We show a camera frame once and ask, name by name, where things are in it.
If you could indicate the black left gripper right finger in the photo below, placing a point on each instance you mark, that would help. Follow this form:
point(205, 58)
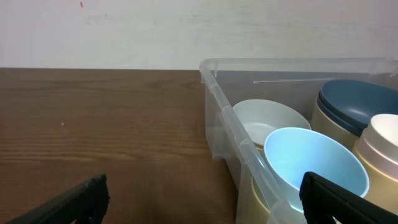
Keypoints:
point(324, 202)

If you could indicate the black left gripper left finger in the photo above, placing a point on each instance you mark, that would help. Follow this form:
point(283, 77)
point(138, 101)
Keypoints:
point(85, 203)

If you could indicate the light blue cup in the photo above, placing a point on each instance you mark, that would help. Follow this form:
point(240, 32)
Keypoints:
point(291, 152)

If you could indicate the yellow cup front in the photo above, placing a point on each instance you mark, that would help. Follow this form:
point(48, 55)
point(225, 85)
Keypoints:
point(382, 189)

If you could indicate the yellow cup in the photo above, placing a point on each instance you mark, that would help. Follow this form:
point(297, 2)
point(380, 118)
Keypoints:
point(382, 189)
point(257, 212)

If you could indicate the beige bowl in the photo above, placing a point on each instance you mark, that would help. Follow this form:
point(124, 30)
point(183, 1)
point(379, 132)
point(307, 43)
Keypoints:
point(323, 124)

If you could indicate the dark blue bowl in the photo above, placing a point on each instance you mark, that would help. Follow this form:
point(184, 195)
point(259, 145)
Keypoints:
point(337, 120)
point(356, 102)

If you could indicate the small grey bowl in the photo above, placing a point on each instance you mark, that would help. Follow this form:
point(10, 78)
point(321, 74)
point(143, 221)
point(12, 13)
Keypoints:
point(261, 117)

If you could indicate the pink cup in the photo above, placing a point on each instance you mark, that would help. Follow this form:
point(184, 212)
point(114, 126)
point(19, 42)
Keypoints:
point(376, 159)

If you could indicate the cream white cup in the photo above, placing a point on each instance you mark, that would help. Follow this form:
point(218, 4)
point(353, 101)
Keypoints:
point(381, 134)

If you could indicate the clear plastic storage bin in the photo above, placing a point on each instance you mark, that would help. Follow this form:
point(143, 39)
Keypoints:
point(293, 82)

